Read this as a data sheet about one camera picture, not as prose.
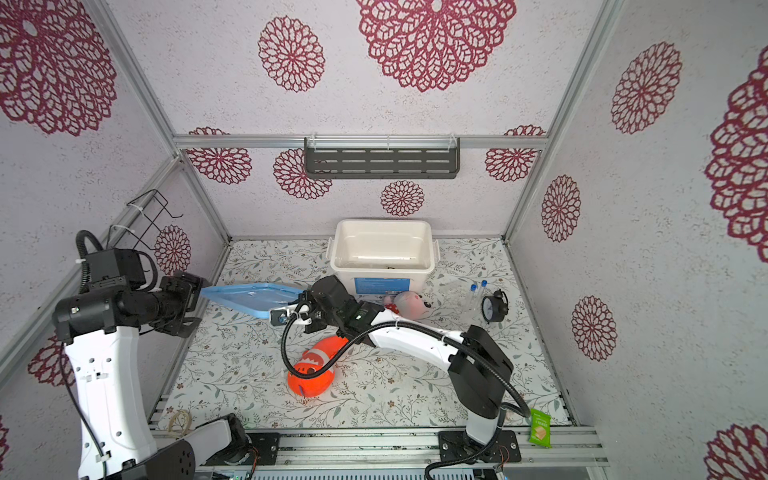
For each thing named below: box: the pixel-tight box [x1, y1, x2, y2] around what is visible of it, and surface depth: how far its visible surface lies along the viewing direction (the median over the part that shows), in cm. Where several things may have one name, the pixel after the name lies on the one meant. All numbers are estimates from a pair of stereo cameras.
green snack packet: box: [529, 408, 552, 448], surface depth 78 cm
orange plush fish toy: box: [288, 336, 349, 398], surface depth 80 cm
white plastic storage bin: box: [325, 220, 441, 299], surface depth 106 cm
